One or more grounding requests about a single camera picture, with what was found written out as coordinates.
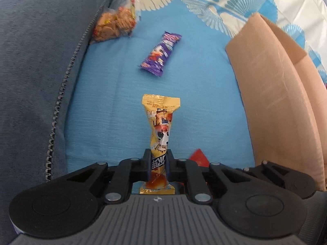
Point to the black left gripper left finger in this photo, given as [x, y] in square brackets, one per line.
[69, 204]

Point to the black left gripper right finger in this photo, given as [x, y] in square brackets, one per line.
[248, 205]

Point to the yellow snack bar wrapper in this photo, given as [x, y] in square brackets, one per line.
[159, 111]

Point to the purple snack bar wrapper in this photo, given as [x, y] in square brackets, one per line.
[156, 60]

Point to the clear bag of cookies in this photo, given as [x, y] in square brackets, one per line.
[115, 23]

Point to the red snack packet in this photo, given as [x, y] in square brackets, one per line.
[199, 157]

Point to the brown cardboard box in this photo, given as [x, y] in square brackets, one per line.
[284, 98]

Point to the blue patterned sofa cover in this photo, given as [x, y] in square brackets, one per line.
[107, 120]

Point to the blue sofa armrest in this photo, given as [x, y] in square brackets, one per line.
[43, 43]

